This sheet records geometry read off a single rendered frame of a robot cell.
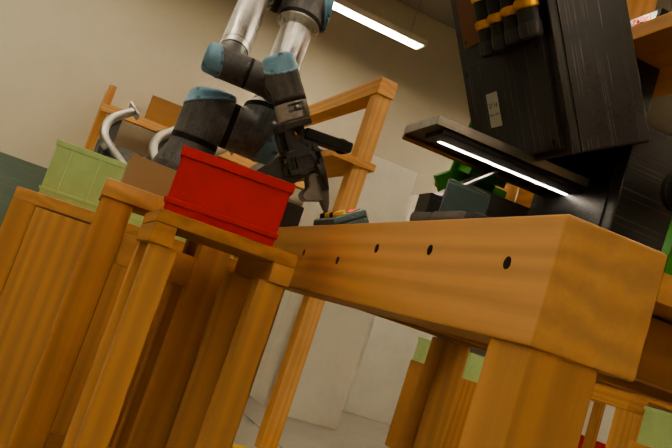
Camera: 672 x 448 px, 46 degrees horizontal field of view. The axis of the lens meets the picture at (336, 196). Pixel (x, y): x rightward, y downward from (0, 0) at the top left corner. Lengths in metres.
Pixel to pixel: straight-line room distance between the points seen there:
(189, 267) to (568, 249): 1.11
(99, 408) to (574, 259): 0.84
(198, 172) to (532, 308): 0.74
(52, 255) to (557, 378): 1.76
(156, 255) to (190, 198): 0.12
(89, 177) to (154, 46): 6.48
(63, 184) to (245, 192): 1.13
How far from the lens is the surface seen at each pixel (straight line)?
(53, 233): 2.40
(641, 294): 0.94
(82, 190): 2.47
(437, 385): 2.40
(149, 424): 1.85
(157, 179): 1.84
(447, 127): 1.49
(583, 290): 0.90
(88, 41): 8.83
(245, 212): 1.42
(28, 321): 2.42
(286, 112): 1.74
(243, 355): 1.43
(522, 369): 0.88
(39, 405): 1.83
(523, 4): 1.46
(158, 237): 1.38
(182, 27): 9.00
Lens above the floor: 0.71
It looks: 8 degrees up
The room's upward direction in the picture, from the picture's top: 18 degrees clockwise
